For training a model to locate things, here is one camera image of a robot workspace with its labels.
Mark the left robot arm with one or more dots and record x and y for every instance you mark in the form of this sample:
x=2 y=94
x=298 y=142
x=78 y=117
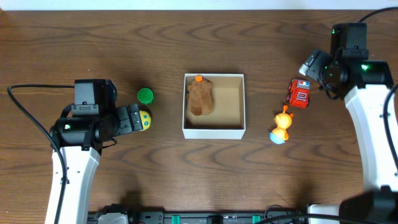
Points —
x=80 y=135

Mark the yellow ball with blue letters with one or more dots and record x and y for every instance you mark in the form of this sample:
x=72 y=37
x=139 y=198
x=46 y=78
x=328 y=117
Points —
x=145 y=120

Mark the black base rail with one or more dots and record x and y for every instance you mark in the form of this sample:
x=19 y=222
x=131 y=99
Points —
x=274 y=214

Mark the red toy fire truck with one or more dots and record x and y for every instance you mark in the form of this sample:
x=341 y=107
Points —
x=298 y=93

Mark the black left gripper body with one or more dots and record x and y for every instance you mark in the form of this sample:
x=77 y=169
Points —
x=135 y=117

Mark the white cardboard box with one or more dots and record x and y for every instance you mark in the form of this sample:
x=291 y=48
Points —
x=228 y=118

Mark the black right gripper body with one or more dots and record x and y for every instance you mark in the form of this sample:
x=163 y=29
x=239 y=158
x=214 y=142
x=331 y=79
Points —
x=319 y=66

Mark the orange rubber duck toy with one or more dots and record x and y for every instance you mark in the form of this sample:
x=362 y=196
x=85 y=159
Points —
x=283 y=120

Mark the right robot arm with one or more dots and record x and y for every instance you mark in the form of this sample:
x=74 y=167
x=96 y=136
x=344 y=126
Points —
x=367 y=88

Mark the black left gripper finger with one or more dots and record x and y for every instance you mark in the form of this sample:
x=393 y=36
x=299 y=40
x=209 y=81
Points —
x=133 y=108
x=136 y=121

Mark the brown plush bear toy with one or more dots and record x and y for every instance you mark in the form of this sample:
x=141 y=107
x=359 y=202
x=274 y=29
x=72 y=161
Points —
x=199 y=96

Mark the green plastic turbine wheel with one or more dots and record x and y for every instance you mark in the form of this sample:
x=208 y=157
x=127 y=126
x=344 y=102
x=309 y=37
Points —
x=145 y=96

